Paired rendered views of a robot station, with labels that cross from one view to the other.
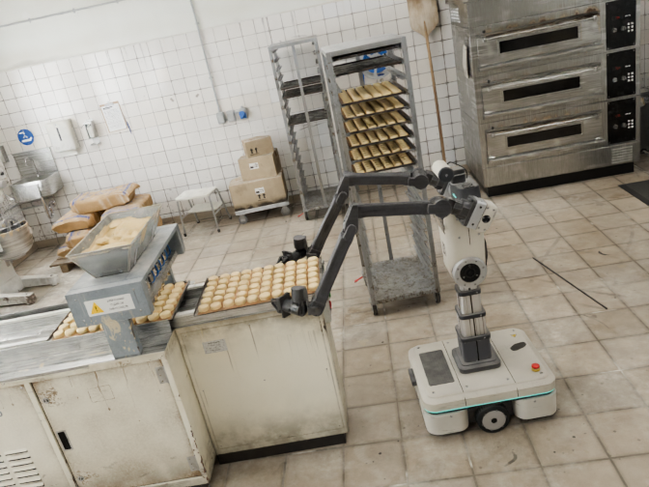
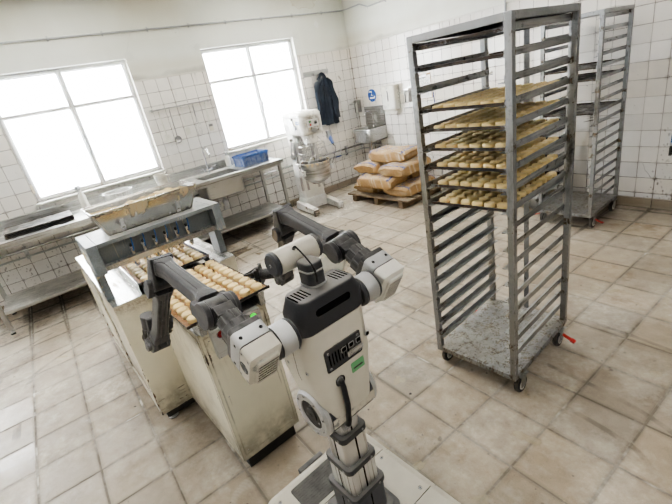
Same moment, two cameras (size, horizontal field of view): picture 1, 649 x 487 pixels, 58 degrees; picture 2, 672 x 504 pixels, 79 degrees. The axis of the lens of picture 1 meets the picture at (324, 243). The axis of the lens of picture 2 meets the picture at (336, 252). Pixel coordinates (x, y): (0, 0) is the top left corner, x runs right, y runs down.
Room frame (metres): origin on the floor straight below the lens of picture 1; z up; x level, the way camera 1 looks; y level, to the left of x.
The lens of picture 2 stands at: (1.98, -1.48, 1.71)
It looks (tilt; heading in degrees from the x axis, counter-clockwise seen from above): 23 degrees down; 51
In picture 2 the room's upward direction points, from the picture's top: 11 degrees counter-clockwise
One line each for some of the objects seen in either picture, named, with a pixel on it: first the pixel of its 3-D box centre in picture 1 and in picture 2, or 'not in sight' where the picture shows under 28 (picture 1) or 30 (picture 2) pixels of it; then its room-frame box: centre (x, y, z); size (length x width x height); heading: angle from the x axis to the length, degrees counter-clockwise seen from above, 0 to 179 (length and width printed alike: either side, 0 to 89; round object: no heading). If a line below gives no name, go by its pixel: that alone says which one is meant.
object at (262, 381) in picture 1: (268, 365); (224, 357); (2.60, 0.41, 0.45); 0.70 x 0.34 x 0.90; 87
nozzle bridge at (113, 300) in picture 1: (138, 286); (159, 246); (2.63, 0.92, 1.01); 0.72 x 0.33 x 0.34; 177
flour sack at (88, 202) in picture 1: (104, 198); (394, 153); (6.37, 2.26, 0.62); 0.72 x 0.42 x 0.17; 90
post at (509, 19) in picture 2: (421, 174); (512, 228); (3.61, -0.70, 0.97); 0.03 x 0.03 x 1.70; 89
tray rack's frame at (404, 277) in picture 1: (381, 175); (498, 209); (3.92, -0.48, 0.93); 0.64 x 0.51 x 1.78; 179
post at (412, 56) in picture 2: (352, 188); (428, 216); (3.62, -0.25, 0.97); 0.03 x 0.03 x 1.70; 89
